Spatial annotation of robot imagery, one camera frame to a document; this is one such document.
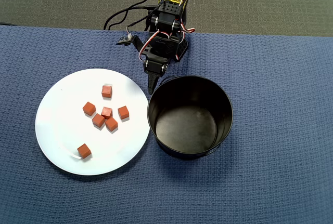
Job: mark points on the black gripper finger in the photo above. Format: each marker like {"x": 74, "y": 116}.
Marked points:
{"x": 153, "y": 83}

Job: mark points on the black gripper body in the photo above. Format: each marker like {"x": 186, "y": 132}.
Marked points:
{"x": 155, "y": 66}

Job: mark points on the red cube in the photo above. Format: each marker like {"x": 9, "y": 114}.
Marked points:
{"x": 123, "y": 112}
{"x": 111, "y": 124}
{"x": 107, "y": 111}
{"x": 107, "y": 92}
{"x": 98, "y": 120}
{"x": 89, "y": 108}
{"x": 84, "y": 150}

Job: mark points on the white round plate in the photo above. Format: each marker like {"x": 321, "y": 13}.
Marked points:
{"x": 65, "y": 120}

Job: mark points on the black metal bucket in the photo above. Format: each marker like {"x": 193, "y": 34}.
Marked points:
{"x": 186, "y": 130}

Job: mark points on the blue woven table cloth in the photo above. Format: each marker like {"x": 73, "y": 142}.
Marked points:
{"x": 260, "y": 130}

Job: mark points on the small camera circuit board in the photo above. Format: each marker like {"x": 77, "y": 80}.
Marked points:
{"x": 125, "y": 40}

